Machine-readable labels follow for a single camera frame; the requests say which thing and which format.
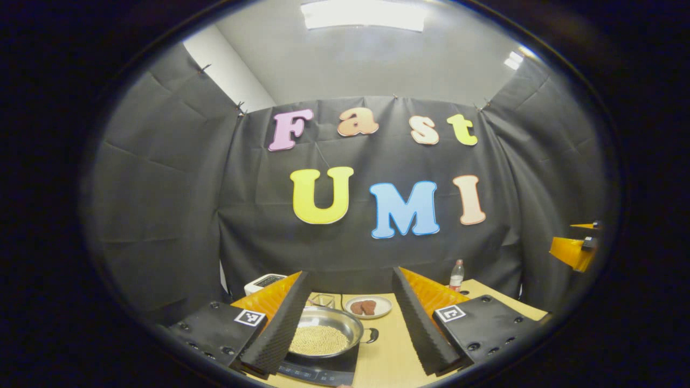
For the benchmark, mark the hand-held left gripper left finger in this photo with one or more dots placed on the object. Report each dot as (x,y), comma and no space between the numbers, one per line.
(280,328)

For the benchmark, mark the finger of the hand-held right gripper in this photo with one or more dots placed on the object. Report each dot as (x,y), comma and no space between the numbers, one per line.
(566,250)
(585,225)

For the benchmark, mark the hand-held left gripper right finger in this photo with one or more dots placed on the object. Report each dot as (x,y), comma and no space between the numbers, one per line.
(420,328)

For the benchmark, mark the stainless steel pot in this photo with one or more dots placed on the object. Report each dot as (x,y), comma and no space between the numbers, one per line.
(345,323)

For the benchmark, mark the black induction cooktop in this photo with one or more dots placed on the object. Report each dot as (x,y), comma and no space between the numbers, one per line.
(334,369)

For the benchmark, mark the pile of soybeans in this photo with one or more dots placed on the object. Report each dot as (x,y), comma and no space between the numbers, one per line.
(321,340)

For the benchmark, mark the round white plate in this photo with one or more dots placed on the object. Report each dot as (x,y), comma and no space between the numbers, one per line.
(384,306)

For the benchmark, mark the white toaster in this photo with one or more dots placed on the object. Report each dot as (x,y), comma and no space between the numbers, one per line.
(264,283)

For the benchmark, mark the large raw meat piece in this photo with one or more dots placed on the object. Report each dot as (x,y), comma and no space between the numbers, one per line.
(369,307)

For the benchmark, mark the clear plastic water bottle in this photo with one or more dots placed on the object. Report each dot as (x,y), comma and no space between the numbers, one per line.
(456,277)

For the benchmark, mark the small raw meat piece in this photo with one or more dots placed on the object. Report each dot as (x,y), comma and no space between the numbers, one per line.
(357,308)

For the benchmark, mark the black backdrop cloth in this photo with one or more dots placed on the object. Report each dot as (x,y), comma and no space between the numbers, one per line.
(188,188)

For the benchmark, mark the small ceiling light panel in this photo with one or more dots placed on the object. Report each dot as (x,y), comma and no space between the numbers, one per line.
(513,60)

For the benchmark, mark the large ceiling light panel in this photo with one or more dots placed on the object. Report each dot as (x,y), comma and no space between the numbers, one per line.
(364,15)

